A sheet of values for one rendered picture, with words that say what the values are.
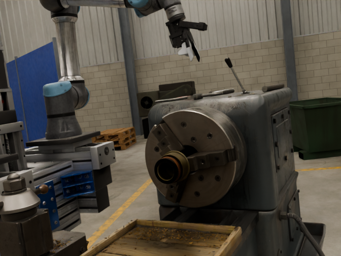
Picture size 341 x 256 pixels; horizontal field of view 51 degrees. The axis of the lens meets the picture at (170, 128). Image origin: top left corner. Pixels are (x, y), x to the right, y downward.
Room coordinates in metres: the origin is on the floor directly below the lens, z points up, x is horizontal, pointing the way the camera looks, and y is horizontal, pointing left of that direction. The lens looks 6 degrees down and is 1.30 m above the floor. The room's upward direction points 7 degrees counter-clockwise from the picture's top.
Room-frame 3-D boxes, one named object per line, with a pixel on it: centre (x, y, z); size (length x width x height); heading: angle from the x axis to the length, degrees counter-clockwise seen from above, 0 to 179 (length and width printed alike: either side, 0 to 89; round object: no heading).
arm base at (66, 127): (1.53, 0.45, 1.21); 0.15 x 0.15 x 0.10
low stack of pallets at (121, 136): (9.35, 1.48, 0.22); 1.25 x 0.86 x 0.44; 170
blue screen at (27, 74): (7.43, 2.94, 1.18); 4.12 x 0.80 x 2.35; 39
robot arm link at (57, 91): (1.54, 0.45, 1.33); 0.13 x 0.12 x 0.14; 169
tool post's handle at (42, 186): (0.70, 0.27, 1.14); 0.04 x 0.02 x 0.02; 151
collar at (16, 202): (0.66, 0.30, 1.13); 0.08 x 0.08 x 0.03
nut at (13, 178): (0.66, 0.30, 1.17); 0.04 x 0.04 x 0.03
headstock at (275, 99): (1.52, -0.24, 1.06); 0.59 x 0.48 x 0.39; 151
